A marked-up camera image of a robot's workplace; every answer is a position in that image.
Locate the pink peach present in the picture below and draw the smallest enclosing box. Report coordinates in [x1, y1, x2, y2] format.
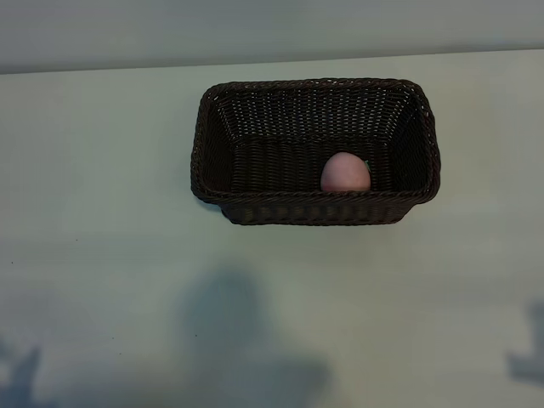
[320, 151, 372, 193]

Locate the dark brown woven basket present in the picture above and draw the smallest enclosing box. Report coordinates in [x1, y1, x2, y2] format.
[189, 77, 442, 226]

